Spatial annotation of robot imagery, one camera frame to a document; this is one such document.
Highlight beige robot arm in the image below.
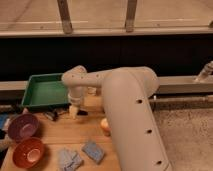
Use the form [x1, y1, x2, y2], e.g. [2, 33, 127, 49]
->
[61, 66, 172, 171]

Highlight black dish brush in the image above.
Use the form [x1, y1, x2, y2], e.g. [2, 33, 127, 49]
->
[43, 110, 87, 121]

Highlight right wooden post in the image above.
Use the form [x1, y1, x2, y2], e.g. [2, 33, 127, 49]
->
[125, 0, 137, 32]

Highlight blue sponge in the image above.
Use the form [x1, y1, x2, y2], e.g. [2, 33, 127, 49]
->
[82, 140, 105, 164]

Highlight orange bowl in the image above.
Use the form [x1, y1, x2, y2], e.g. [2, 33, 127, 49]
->
[12, 137, 45, 169]

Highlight wooden post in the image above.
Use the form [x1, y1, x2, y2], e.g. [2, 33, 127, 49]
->
[57, 0, 73, 34]
[125, 0, 137, 32]

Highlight left wooden post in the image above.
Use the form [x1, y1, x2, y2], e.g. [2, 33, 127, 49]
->
[57, 0, 73, 34]

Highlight white cup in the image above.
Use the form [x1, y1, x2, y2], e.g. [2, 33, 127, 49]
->
[87, 87, 97, 96]

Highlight green plastic tray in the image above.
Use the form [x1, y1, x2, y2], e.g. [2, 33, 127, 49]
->
[21, 73, 69, 111]

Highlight purple bowl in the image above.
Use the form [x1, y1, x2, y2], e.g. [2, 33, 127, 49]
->
[8, 114, 39, 142]

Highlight blue object at edge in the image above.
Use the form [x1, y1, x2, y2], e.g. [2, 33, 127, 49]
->
[0, 114, 9, 130]

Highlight grey crumpled cloth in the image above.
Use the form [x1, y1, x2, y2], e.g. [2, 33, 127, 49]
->
[58, 149, 84, 171]

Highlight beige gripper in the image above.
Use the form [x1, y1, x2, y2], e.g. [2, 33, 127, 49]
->
[68, 87, 84, 119]

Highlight red yellow apple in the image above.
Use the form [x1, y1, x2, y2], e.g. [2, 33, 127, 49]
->
[100, 118, 110, 135]

